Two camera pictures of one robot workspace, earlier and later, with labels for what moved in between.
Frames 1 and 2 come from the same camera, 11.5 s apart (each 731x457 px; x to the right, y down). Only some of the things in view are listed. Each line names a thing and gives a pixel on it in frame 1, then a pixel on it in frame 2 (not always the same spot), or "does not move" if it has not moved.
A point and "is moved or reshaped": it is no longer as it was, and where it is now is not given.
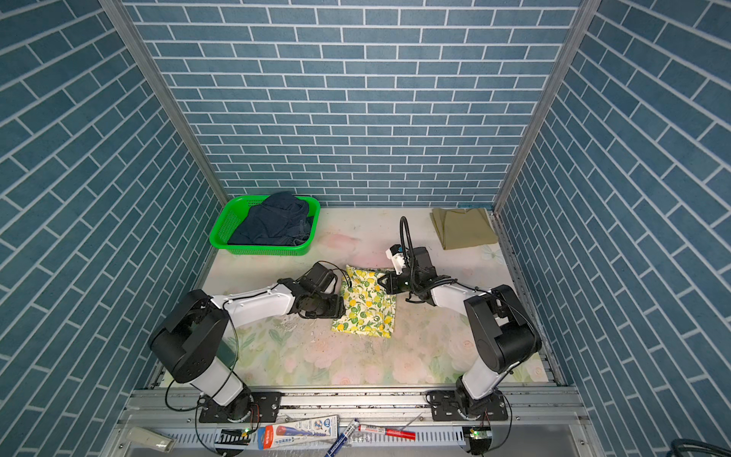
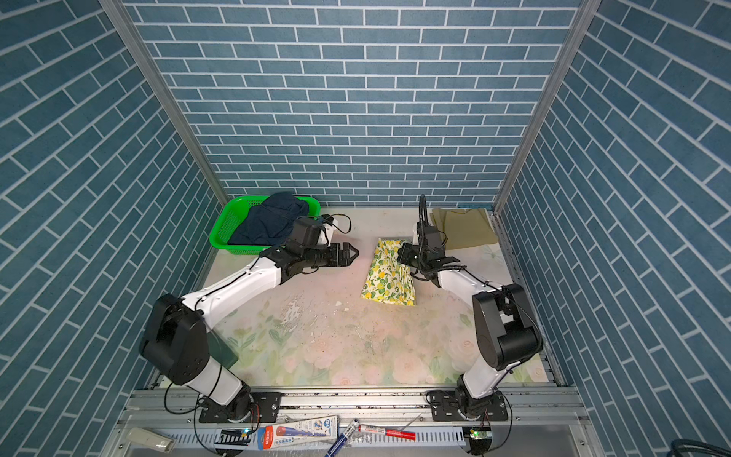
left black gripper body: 324,307 to 318,257
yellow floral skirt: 370,310 is moved or reshaped
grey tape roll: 149,440 does not move
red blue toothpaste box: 298,431 does not move
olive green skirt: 463,228 does not move
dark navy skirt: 282,219 does not move
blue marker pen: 345,434 does not move
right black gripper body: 402,284 to 412,258
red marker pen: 404,434 does not move
